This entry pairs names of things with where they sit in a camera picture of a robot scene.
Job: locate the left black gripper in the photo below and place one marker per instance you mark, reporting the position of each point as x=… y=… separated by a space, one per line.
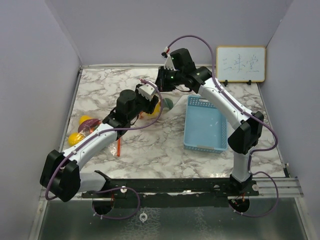
x=150 y=105

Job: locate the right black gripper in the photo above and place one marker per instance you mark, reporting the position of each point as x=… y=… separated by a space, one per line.
x=160 y=80

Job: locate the green avocado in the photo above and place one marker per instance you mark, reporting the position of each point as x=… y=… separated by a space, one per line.
x=167 y=103

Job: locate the purple sweet potato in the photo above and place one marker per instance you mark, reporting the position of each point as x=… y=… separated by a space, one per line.
x=89 y=124

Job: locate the yellow bell pepper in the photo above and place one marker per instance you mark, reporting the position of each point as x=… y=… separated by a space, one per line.
x=156 y=111

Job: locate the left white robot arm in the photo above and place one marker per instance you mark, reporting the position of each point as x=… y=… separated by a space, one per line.
x=61 y=175

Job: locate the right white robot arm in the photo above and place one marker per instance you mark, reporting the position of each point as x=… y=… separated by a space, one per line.
x=247 y=130

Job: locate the small whiteboard with writing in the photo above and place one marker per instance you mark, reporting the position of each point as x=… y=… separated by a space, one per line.
x=241 y=64

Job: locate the light blue plastic basket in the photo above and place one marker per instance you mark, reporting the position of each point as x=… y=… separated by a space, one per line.
x=205 y=128

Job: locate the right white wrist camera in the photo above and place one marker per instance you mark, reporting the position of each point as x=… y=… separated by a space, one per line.
x=168 y=64

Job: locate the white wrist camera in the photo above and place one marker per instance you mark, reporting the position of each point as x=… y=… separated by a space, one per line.
x=147 y=91
x=168 y=64

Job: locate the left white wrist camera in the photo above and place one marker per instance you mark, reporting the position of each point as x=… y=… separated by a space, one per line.
x=147 y=91

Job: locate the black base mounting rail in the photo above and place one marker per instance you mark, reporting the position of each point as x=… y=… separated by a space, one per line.
x=172 y=192

